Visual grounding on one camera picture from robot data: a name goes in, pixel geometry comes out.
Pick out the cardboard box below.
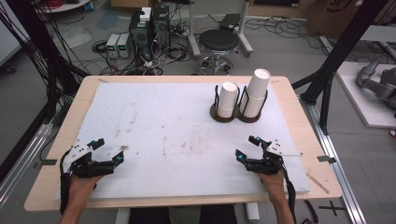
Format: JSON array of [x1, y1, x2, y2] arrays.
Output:
[[306, 0, 375, 38]]

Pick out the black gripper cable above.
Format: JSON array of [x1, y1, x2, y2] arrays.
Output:
[[60, 150, 72, 216], [279, 160, 298, 224]]

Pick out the black metal frame post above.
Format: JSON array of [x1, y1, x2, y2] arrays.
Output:
[[292, 0, 390, 134]]

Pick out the white platform board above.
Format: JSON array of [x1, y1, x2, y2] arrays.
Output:
[[335, 60, 396, 129]]

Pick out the black flat device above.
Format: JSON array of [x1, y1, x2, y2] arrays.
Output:
[[219, 13, 242, 31]]

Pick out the black frame with cables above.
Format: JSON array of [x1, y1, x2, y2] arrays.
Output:
[[0, 0, 82, 185]]

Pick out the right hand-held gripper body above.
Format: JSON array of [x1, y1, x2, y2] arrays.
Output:
[[244, 138, 304, 176]]

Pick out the light wooden table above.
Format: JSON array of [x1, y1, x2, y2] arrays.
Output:
[[23, 75, 344, 213]]

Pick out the person's left hand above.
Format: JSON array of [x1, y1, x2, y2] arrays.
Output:
[[68, 175, 104, 201]]

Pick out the person's black trousers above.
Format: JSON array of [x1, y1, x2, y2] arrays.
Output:
[[129, 204, 237, 224]]

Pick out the grey power supply unit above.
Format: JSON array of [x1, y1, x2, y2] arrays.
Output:
[[106, 33, 120, 59], [117, 33, 133, 59]]

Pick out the person's right hand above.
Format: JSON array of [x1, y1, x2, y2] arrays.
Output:
[[255, 171, 290, 203]]

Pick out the thin wooden stick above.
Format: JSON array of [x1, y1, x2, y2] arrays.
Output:
[[306, 173, 330, 194]]

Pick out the dark wooden cup holder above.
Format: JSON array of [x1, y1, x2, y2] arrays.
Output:
[[209, 84, 269, 124]]

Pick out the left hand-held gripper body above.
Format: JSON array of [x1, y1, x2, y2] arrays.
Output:
[[61, 143, 116, 180]]

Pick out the white table leg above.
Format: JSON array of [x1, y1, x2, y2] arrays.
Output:
[[246, 203, 261, 224]]

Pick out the aluminium rail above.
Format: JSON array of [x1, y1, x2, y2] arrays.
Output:
[[0, 122, 54, 206], [300, 96, 368, 224]]

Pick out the black tape piece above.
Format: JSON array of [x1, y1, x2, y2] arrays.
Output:
[[317, 154, 337, 164], [33, 158, 59, 169]]

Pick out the stack of white paper cups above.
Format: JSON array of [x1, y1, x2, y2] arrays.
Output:
[[217, 81, 240, 119], [239, 68, 272, 119]]

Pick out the white board mat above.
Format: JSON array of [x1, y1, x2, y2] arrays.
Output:
[[55, 82, 311, 200]]

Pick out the black computer tower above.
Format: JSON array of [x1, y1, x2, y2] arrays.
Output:
[[151, 6, 172, 48], [129, 12, 154, 60]]

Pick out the white metal stand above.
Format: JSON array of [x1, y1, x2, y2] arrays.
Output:
[[186, 0, 255, 59]]

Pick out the black round stool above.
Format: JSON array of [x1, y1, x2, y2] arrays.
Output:
[[198, 28, 241, 76]]

